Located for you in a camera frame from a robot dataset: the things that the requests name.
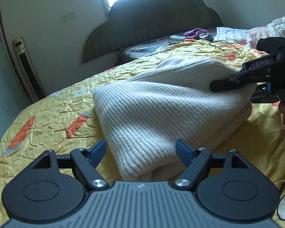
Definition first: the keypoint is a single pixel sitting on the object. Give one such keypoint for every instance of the purple cloth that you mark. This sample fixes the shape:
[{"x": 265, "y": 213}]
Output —
[{"x": 194, "y": 33}]

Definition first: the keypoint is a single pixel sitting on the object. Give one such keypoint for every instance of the white crumpled garment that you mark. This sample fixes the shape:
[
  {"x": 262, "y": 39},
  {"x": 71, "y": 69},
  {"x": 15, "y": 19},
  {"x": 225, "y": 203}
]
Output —
[{"x": 276, "y": 28}]

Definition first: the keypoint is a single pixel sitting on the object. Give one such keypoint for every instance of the light blue checked pillow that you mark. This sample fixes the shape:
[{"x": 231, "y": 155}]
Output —
[{"x": 230, "y": 34}]

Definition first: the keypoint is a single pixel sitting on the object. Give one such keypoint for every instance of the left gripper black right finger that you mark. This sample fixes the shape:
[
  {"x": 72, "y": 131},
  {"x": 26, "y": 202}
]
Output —
[{"x": 226, "y": 185}]

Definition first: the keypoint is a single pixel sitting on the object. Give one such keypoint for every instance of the cream knitted sweater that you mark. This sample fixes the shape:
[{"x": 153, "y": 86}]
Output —
[{"x": 143, "y": 117}]

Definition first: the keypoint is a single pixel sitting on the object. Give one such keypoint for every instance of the grey checked pillow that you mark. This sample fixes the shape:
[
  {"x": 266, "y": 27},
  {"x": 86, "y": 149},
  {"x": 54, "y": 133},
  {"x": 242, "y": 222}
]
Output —
[{"x": 134, "y": 52}]

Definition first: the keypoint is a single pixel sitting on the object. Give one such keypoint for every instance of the gold tower air conditioner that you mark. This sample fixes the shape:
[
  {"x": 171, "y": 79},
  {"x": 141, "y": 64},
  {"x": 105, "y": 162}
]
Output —
[{"x": 27, "y": 72}]

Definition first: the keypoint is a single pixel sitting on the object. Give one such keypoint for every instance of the white double wall socket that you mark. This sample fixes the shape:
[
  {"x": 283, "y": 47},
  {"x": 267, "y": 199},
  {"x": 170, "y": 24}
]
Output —
[{"x": 68, "y": 17}]

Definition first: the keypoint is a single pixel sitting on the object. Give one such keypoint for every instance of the pink garment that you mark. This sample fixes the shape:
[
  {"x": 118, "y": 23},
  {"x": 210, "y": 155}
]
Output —
[{"x": 254, "y": 35}]

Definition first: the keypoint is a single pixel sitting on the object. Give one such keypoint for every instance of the grey padded headboard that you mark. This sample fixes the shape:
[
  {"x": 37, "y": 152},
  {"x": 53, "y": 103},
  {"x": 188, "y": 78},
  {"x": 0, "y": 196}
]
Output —
[{"x": 133, "y": 21}]

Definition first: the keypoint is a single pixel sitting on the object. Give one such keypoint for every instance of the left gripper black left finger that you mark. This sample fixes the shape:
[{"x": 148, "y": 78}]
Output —
[{"x": 54, "y": 185}]

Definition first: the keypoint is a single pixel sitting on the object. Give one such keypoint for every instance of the white remote control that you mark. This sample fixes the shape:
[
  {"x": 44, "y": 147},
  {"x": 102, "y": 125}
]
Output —
[{"x": 177, "y": 38}]

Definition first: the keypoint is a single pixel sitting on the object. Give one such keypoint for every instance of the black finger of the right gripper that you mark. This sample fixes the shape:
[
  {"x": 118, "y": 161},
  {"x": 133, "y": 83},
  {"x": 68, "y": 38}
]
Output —
[{"x": 235, "y": 82}]

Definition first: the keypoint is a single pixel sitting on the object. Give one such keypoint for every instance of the yellow carrot print quilt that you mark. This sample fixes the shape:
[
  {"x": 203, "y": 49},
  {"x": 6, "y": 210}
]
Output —
[{"x": 66, "y": 119}]

